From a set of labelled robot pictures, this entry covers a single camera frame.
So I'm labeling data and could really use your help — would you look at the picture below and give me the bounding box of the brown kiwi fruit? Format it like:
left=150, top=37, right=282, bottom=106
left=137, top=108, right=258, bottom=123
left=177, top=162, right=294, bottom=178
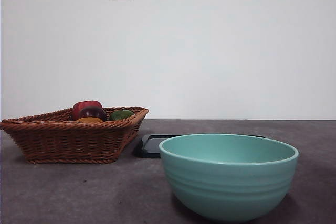
left=75, top=116, right=104, bottom=123

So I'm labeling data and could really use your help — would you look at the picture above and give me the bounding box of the teal ribbed bowl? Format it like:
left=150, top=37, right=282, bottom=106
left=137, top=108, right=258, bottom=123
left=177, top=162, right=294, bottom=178
left=159, top=133, right=300, bottom=222

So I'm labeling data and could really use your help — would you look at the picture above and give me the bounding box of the green avocado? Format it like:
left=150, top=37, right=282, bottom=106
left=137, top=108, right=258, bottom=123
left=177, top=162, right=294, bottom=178
left=109, top=110, right=134, bottom=122

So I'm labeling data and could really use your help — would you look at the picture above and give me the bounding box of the dark rectangular tray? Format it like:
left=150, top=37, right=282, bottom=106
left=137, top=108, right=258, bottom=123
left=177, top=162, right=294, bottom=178
left=133, top=134, right=265, bottom=159

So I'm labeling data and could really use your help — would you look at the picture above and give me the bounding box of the dark purple plum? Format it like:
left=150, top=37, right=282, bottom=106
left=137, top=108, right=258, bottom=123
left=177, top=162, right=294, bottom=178
left=78, top=106, right=108, bottom=122

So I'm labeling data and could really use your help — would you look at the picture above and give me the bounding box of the red apple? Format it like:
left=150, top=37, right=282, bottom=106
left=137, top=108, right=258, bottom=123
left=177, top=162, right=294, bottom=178
left=72, top=100, right=103, bottom=121

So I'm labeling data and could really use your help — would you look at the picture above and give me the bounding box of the brown wicker basket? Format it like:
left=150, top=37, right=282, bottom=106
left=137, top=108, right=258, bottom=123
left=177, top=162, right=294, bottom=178
left=0, top=106, right=150, bottom=165

